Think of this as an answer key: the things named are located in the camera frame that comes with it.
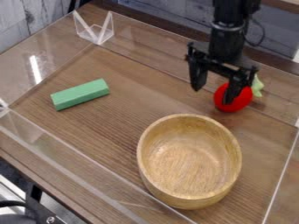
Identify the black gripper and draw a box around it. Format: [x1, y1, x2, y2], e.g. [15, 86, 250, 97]
[184, 41, 259, 105]

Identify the red plush strawberry toy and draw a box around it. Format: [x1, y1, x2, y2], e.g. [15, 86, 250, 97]
[214, 75, 264, 113]

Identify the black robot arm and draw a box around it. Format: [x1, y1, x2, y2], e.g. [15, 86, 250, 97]
[186, 0, 263, 106]

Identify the wooden bowl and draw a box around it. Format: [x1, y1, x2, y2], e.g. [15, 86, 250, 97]
[136, 114, 242, 210]

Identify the green rectangular block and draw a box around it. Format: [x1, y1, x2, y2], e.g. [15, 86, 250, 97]
[51, 79, 110, 111]

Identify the clear acrylic corner bracket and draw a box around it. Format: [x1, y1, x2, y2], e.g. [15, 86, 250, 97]
[72, 11, 115, 46]

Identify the clear acrylic tray wall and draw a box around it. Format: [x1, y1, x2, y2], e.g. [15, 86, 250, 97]
[0, 100, 295, 224]

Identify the black metal table frame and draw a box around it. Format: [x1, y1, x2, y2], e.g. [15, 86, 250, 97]
[26, 185, 67, 224]

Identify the black cable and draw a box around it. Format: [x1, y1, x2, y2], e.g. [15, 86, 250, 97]
[0, 198, 31, 218]

